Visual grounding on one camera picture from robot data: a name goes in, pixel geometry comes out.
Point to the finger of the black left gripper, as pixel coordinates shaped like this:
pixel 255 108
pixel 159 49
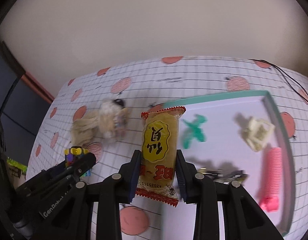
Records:
pixel 56 170
pixel 83 165

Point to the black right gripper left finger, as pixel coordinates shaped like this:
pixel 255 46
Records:
pixel 134 169

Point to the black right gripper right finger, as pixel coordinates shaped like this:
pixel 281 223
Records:
pixel 185 173

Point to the colourful block toy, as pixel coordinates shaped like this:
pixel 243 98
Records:
pixel 73 153

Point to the yellow rice cracker snack packet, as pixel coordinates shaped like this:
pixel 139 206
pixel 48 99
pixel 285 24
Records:
pixel 159 149

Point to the cream lace scrunchie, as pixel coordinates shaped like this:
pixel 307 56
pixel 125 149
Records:
pixel 83 130

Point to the black gold action figure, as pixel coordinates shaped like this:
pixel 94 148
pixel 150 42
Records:
pixel 225 178

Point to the pink hair roller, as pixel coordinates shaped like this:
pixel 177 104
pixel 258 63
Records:
pixel 270 199

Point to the green plastic toy figure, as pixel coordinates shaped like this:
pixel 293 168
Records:
pixel 193 131

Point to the black hair clip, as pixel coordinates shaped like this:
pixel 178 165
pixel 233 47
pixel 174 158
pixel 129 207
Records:
pixel 119 102

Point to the teal rimmed white tray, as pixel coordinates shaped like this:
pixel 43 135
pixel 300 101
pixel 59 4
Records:
pixel 225 150

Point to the pomegranate print grid tablecloth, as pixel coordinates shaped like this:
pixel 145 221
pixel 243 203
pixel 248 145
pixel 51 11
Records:
pixel 150 83

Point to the cream hair claw clip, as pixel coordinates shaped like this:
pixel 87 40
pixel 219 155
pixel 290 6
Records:
pixel 257 133

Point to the orange wooden bed frame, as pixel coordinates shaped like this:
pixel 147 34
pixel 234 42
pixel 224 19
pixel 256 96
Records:
pixel 34 85

